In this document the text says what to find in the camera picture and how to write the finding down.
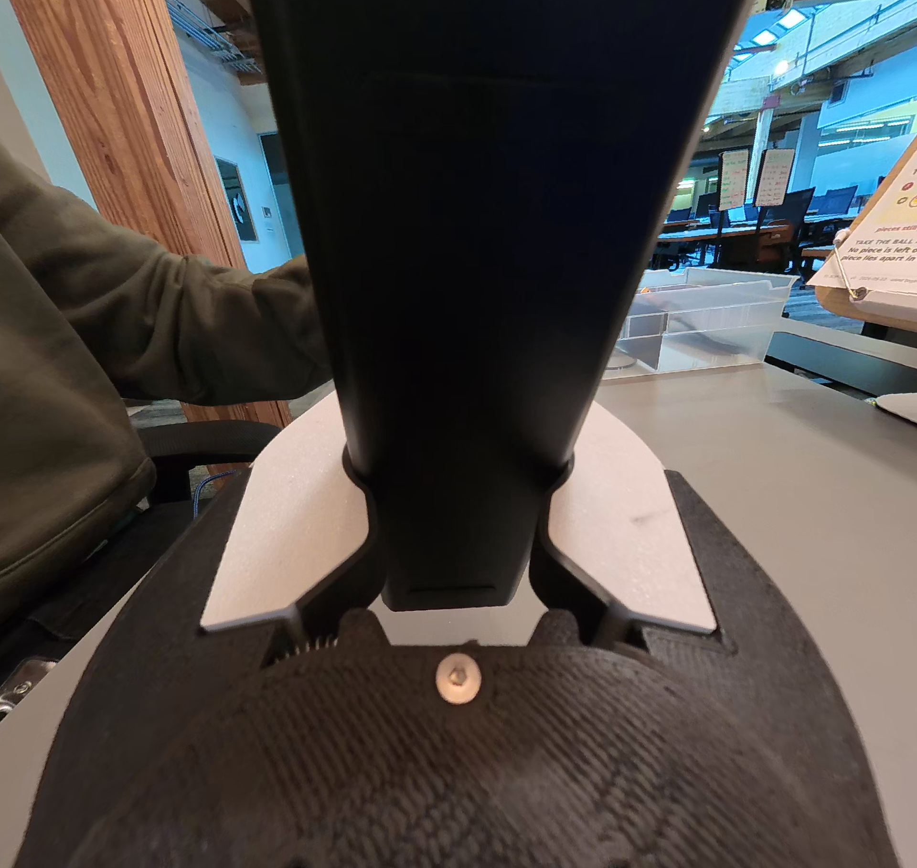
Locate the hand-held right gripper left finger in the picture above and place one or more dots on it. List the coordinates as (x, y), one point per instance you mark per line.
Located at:
(301, 524)

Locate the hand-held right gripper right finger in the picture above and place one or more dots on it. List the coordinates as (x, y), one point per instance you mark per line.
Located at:
(623, 531)

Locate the clear plastic organizer box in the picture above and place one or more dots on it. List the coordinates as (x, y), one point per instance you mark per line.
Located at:
(716, 352)

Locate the grey desk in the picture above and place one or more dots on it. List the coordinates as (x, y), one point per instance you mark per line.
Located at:
(788, 524)

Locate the wooden background desk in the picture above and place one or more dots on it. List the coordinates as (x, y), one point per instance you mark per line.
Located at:
(738, 232)

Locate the black office chair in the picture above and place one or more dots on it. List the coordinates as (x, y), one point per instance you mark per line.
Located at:
(215, 442)

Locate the white flat plate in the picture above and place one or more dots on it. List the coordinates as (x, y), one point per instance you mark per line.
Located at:
(901, 406)

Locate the instruction sheet on wooden board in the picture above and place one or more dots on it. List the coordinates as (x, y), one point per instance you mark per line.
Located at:
(834, 303)

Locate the grey door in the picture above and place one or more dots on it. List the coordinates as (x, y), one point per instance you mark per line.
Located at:
(283, 202)

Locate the row of black office chairs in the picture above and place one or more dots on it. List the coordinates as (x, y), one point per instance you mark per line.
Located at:
(799, 209)

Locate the narrow whiteboard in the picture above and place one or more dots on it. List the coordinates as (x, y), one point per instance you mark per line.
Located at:
(733, 179)

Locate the printed instruction sheet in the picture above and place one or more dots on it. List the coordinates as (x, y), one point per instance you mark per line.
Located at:
(881, 252)

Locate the wide whiteboard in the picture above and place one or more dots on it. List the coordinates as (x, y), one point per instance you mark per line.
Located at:
(774, 177)

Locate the shiny metal bracket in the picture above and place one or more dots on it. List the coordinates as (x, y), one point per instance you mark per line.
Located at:
(25, 689)

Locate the dark wall picture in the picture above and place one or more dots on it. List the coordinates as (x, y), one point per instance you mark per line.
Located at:
(240, 202)

